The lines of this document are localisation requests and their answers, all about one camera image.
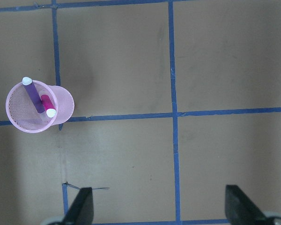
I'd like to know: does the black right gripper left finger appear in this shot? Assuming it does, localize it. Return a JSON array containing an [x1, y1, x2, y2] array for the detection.
[[63, 187, 94, 225]]

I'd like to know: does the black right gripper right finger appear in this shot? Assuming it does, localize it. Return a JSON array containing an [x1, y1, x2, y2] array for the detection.
[[225, 185, 266, 225]]

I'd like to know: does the pink highlighter pen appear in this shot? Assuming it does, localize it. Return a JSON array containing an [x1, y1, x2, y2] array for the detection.
[[41, 94, 57, 118]]

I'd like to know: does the purple highlighter pen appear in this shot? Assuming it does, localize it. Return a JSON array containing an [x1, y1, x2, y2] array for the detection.
[[22, 77, 45, 114]]

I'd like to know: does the pink mesh cup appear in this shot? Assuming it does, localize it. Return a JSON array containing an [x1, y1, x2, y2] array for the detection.
[[6, 77, 74, 133]]

